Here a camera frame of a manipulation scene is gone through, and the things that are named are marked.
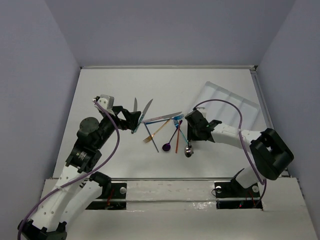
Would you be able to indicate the blue fork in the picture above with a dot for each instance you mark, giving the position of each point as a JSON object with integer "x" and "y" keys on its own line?
{"x": 176, "y": 120}

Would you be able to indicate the orange chopstick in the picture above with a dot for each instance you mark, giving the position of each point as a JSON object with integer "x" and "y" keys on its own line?
{"x": 178, "y": 137}

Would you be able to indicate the white divided utensil tray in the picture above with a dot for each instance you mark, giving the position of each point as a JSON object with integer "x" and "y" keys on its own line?
{"x": 226, "y": 106}

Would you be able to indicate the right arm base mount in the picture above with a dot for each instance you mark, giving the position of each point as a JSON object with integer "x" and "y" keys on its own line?
{"x": 229, "y": 199}

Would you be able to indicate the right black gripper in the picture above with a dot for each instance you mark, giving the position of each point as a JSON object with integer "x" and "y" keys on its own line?
{"x": 190, "y": 135}

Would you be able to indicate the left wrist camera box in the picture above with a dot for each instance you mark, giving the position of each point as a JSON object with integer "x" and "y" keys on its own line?
{"x": 105, "y": 101}

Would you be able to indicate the silver spoon pink handle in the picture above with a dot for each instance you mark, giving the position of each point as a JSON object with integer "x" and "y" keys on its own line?
{"x": 188, "y": 150}

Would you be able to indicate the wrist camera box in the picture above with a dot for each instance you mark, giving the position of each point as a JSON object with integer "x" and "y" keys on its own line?
{"x": 105, "y": 101}
{"x": 202, "y": 110}

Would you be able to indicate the purple spoon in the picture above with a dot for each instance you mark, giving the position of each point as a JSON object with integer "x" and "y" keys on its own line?
{"x": 167, "y": 146}

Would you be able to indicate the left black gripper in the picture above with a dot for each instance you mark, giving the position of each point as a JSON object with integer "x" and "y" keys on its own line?
{"x": 121, "y": 116}

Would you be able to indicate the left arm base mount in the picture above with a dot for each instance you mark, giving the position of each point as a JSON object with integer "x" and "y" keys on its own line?
{"x": 112, "y": 198}

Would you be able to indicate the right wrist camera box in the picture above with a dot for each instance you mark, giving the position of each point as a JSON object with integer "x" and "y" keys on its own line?
{"x": 202, "y": 110}

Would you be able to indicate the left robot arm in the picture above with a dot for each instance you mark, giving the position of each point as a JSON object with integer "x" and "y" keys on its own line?
{"x": 43, "y": 222}

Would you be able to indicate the aluminium frame rail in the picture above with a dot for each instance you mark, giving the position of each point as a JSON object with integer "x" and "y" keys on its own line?
{"x": 161, "y": 67}

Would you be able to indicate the blue chopstick diagonal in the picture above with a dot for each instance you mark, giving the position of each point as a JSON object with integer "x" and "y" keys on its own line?
{"x": 151, "y": 138}

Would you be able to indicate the silver knife pink handle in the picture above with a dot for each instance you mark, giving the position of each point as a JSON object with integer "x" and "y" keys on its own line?
{"x": 162, "y": 117}

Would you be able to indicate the gold fork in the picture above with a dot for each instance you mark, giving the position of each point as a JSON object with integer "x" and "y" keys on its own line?
{"x": 146, "y": 140}

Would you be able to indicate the silver knife dark handle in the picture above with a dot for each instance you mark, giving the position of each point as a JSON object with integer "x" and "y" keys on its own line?
{"x": 135, "y": 105}

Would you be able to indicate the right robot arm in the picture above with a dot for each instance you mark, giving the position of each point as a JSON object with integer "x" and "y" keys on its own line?
{"x": 271, "y": 156}

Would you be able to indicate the silver knife teal handle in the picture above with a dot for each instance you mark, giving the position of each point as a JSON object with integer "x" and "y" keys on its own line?
{"x": 142, "y": 116}

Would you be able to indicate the blue chopstick horizontal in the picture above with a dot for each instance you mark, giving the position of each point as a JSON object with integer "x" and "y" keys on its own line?
{"x": 157, "y": 121}

